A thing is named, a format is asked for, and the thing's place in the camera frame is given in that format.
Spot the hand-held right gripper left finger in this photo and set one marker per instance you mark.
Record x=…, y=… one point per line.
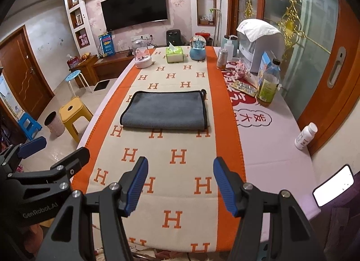
x=137, y=186

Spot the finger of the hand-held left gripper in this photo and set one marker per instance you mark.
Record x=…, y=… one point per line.
x=67, y=162
x=32, y=145

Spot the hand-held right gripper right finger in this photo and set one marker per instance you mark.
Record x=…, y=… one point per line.
x=225, y=189

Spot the grey towel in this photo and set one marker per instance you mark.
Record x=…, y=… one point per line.
x=163, y=109

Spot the small blue step stool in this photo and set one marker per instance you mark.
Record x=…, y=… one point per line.
x=28, y=124

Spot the pink waste bin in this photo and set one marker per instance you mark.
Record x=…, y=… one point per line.
x=54, y=124

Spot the orange and cream printed blanket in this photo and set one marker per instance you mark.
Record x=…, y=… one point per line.
x=157, y=145

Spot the yellow plastic stool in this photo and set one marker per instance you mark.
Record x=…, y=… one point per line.
x=73, y=112

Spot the white printed tablecloth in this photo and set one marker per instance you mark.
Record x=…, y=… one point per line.
x=270, y=143

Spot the brown wooden door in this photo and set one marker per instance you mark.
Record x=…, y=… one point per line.
x=24, y=75

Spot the blue round stool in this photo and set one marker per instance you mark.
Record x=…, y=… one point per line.
x=73, y=76

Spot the black floor mat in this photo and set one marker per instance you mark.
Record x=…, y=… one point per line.
x=101, y=85

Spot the red gift bag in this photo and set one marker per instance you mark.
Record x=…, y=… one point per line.
x=73, y=61

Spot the white pill bottle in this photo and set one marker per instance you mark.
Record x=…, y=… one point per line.
x=305, y=137

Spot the silver blister packs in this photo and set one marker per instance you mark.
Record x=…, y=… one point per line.
x=245, y=88

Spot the wooden television cabinet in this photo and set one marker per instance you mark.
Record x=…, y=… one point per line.
x=109, y=65

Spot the smartphone with lit screen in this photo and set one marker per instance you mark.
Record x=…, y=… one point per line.
x=333, y=185

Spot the yellow oil bottle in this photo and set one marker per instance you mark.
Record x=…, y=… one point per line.
x=268, y=86

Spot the pink plush toy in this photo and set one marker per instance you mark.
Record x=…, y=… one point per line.
x=242, y=68

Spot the blue printed box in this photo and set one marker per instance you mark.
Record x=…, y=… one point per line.
x=107, y=44

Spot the metal drink can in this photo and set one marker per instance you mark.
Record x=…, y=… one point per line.
x=222, y=60

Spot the blue carton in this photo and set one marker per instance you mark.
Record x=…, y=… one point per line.
x=264, y=65

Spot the white glass dome ornament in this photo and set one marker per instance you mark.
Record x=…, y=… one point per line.
x=142, y=55

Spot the green tissue box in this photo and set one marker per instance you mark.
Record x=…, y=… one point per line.
x=174, y=54

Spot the blue snow globe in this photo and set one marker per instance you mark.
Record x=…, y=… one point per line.
x=197, y=50

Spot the white countertop appliance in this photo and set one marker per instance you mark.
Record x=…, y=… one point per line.
x=264, y=53

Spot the clear pump bottle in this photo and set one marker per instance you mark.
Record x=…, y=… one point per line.
x=229, y=47

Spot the red pot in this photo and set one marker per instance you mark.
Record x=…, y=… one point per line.
x=206, y=37

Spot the black heater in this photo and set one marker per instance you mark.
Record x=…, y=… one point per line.
x=173, y=37

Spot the white folded cloth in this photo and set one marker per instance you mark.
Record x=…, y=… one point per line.
x=257, y=29

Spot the orange framed glass door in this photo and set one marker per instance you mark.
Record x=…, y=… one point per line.
x=317, y=38

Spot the black wall television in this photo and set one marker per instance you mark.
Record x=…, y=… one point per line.
x=135, y=6

